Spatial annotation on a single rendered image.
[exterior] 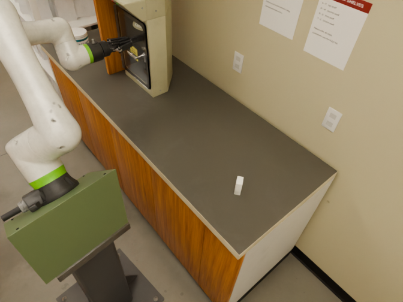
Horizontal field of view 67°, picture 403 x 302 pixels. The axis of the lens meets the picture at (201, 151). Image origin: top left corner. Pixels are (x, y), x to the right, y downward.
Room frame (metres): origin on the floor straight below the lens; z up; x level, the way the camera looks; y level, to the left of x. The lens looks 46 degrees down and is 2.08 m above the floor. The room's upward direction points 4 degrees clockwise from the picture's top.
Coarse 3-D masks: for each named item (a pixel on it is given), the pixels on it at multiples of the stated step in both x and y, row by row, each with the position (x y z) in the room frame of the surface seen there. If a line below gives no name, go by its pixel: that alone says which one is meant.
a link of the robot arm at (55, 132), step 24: (0, 0) 0.91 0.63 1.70; (0, 24) 0.85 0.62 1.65; (0, 48) 0.81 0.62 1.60; (24, 48) 0.84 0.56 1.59; (24, 72) 0.78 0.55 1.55; (24, 96) 0.73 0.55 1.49; (48, 96) 0.75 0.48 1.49; (48, 120) 0.68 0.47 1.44; (72, 120) 0.72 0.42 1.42; (48, 144) 0.64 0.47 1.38; (72, 144) 0.66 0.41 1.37
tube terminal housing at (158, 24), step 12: (156, 0) 1.54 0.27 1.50; (168, 0) 1.67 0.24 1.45; (156, 12) 1.54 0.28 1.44; (168, 12) 1.66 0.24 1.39; (156, 24) 1.53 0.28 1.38; (168, 24) 1.65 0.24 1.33; (156, 36) 1.53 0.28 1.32; (168, 36) 1.64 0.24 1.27; (156, 48) 1.53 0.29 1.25; (168, 48) 1.63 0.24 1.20; (156, 60) 1.52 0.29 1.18; (168, 60) 1.62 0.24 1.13; (156, 72) 1.52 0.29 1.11; (168, 72) 1.61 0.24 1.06; (156, 84) 1.52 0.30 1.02; (168, 84) 1.59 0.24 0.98
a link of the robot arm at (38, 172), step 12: (24, 132) 0.70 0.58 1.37; (12, 144) 0.67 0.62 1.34; (24, 144) 0.66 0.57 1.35; (12, 156) 0.65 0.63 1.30; (24, 156) 0.64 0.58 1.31; (36, 156) 0.64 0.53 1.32; (24, 168) 0.63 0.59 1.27; (36, 168) 0.63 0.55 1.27; (48, 168) 0.64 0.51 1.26; (60, 168) 0.67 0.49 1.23; (36, 180) 0.61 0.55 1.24; (48, 180) 0.62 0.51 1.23
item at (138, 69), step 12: (120, 12) 1.67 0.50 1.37; (120, 24) 1.69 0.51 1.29; (132, 24) 1.59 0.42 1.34; (144, 24) 1.51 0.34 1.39; (132, 36) 1.60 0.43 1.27; (144, 36) 1.50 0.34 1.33; (144, 48) 1.51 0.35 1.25; (132, 60) 1.62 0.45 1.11; (144, 60) 1.52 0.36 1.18; (132, 72) 1.64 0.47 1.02; (144, 72) 1.53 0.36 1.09; (144, 84) 1.54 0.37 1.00
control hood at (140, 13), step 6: (114, 0) 1.49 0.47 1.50; (120, 0) 1.47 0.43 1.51; (126, 0) 1.47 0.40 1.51; (132, 0) 1.48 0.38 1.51; (138, 0) 1.48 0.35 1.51; (144, 0) 1.50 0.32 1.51; (126, 6) 1.43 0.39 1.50; (132, 6) 1.45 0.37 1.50; (138, 6) 1.47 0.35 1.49; (144, 6) 1.49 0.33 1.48; (132, 12) 1.44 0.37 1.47; (138, 12) 1.47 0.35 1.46; (144, 12) 1.49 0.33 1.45; (138, 18) 1.47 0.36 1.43; (144, 18) 1.49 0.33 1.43
